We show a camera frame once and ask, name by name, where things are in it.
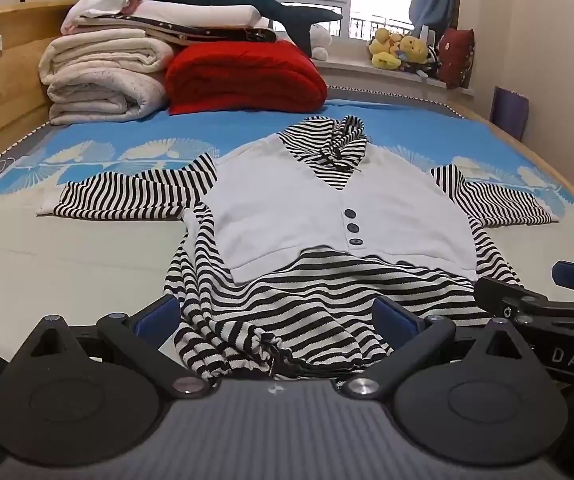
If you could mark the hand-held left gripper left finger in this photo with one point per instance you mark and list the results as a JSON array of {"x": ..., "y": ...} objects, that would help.
[{"x": 159, "y": 320}]

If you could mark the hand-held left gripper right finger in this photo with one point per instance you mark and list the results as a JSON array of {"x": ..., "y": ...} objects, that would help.
[{"x": 392, "y": 320}]

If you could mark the striped and white small garment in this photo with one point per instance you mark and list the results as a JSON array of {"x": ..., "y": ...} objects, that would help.
[{"x": 287, "y": 210}]

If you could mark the purple board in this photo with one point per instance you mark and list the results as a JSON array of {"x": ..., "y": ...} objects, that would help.
[{"x": 509, "y": 110}]

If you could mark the dark red cushion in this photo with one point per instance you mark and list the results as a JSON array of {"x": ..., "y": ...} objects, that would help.
[{"x": 457, "y": 57}]

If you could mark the white window sill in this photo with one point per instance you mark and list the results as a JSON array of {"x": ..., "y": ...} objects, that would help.
[{"x": 392, "y": 77}]

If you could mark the white folded quilt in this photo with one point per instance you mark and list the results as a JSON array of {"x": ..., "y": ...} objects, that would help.
[{"x": 102, "y": 75}]

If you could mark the red folded blanket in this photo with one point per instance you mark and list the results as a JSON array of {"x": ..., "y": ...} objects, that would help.
[{"x": 242, "y": 77}]

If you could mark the yellow plush toy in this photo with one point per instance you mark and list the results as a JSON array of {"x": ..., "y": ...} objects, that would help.
[
  {"x": 386, "y": 50},
  {"x": 414, "y": 50}
]

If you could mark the wooden headboard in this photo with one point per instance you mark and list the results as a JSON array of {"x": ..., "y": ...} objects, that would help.
[{"x": 12, "y": 100}]

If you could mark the white plush toy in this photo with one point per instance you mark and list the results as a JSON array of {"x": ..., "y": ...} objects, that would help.
[{"x": 319, "y": 40}]

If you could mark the white pillow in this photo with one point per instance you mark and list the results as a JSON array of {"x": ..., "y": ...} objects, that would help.
[{"x": 197, "y": 12}]

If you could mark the white folded cloth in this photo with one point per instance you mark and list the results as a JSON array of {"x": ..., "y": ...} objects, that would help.
[{"x": 102, "y": 0}]

